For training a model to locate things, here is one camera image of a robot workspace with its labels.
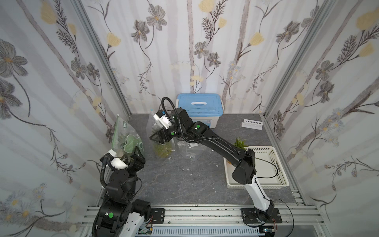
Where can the white perforated plastic tray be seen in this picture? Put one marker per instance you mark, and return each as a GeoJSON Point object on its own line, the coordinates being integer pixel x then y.
{"type": "Point", "coordinates": [270, 172]}

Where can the white-zip bag with pineapple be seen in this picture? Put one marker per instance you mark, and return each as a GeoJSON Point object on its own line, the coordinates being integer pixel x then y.
{"type": "Point", "coordinates": [156, 129]}

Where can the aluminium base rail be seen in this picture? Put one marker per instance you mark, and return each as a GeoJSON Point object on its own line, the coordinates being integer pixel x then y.
{"type": "Point", "coordinates": [225, 220]}

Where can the white test tube rack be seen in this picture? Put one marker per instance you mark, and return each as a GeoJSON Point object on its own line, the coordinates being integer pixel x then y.
{"type": "Point", "coordinates": [252, 124]}

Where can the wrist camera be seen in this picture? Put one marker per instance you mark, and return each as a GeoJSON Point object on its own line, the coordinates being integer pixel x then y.
{"type": "Point", "coordinates": [163, 119]}
{"type": "Point", "coordinates": [111, 160]}

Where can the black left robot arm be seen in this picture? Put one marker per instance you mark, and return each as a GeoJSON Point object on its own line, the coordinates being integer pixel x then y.
{"type": "Point", "coordinates": [120, 215]}

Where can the blue-lidded white storage box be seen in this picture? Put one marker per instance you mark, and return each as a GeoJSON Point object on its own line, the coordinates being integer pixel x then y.
{"type": "Point", "coordinates": [206, 107]}

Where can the yellow toy pineapple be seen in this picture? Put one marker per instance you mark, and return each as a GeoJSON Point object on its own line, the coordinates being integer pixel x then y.
{"type": "Point", "coordinates": [238, 145]}

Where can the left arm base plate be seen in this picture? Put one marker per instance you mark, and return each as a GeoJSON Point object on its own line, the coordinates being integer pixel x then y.
{"type": "Point", "coordinates": [156, 216]}

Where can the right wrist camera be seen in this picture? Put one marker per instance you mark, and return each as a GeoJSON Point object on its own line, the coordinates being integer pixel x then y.
{"type": "Point", "coordinates": [163, 119]}

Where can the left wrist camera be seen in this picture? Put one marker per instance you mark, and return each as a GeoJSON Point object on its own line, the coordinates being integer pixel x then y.
{"type": "Point", "coordinates": [111, 160]}

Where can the blue-zip clear plastic bag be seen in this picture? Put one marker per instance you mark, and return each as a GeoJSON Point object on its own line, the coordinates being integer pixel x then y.
{"type": "Point", "coordinates": [192, 151]}

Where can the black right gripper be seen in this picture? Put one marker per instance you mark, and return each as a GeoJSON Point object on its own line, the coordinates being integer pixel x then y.
{"type": "Point", "coordinates": [161, 136]}

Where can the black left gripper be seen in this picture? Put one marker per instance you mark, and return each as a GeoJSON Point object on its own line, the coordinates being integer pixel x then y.
{"type": "Point", "coordinates": [135, 160]}

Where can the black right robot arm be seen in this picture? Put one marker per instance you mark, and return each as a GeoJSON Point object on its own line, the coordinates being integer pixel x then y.
{"type": "Point", "coordinates": [178, 124]}

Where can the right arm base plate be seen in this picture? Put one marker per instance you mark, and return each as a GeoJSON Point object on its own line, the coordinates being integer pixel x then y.
{"type": "Point", "coordinates": [253, 216]}

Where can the green-zip bag with pineapple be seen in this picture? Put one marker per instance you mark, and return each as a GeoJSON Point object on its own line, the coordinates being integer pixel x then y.
{"type": "Point", "coordinates": [126, 139]}

